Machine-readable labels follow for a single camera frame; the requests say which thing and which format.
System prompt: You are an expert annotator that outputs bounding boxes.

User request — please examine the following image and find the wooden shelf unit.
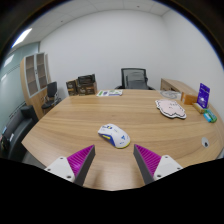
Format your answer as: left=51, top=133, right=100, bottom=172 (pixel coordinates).
left=19, top=52, right=52, bottom=120

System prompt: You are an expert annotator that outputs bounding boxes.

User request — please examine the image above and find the pink cloud-shaped mouse pad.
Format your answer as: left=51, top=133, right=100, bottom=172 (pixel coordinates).
left=154, top=98, right=187, bottom=120

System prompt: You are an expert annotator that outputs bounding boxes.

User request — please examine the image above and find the narrow wooden box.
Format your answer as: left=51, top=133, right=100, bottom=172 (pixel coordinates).
left=192, top=102, right=209, bottom=114

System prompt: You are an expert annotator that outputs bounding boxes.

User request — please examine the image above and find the blue packet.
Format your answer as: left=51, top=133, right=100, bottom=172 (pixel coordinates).
left=203, top=112, right=214, bottom=124

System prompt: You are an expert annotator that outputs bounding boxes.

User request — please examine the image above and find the wooden side desk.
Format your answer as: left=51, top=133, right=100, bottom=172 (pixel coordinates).
left=160, top=78, right=198, bottom=98

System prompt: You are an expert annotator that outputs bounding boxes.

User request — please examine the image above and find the purple package card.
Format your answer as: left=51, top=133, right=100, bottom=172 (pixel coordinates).
left=196, top=82, right=211, bottom=109

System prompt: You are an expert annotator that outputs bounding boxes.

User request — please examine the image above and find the black box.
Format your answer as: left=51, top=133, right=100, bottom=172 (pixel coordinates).
left=77, top=73, right=97, bottom=86

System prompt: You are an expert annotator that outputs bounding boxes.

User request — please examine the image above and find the small black office chair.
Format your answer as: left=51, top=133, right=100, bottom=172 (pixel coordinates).
left=41, top=81, right=63, bottom=111

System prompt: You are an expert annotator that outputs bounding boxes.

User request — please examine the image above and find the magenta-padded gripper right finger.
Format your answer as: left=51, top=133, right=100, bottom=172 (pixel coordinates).
left=133, top=143, right=184, bottom=185

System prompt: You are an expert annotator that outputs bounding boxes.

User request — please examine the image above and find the ceiling light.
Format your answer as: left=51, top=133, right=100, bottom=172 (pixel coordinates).
left=11, top=27, right=33, bottom=49

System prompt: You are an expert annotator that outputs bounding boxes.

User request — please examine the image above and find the green packet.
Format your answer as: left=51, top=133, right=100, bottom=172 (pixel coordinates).
left=207, top=109, right=218, bottom=122

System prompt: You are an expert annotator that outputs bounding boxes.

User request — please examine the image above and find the black mesh office chair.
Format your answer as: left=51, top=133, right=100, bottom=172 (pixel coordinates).
left=115, top=67, right=155, bottom=91

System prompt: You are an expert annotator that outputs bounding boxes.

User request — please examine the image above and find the grey backpack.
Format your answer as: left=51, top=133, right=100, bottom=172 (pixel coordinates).
left=125, top=71, right=148, bottom=90

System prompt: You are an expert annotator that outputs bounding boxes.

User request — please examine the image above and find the clear sheet with grey ring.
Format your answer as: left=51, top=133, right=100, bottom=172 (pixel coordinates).
left=159, top=90, right=183, bottom=100

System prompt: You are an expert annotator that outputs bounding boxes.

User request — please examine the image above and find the wide brown cardboard box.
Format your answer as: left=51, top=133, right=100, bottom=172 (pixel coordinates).
left=76, top=82, right=98, bottom=97

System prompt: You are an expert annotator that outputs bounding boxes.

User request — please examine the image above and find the white blue yellow computer mouse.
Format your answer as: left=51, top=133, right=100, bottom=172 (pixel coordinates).
left=97, top=123, right=131, bottom=150

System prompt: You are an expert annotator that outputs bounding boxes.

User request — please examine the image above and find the black sofa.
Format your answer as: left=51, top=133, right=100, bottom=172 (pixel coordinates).
left=0, top=104, right=39, bottom=161

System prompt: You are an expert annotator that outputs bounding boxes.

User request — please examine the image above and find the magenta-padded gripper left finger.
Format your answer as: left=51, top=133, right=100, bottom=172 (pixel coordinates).
left=44, top=144, right=96, bottom=187

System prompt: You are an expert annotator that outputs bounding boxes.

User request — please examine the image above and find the small brown cardboard box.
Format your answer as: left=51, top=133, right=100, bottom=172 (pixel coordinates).
left=65, top=79, right=79, bottom=97

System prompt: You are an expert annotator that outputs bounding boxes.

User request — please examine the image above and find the white green leaflet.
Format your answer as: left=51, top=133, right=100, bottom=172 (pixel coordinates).
left=96, top=89, right=124, bottom=98

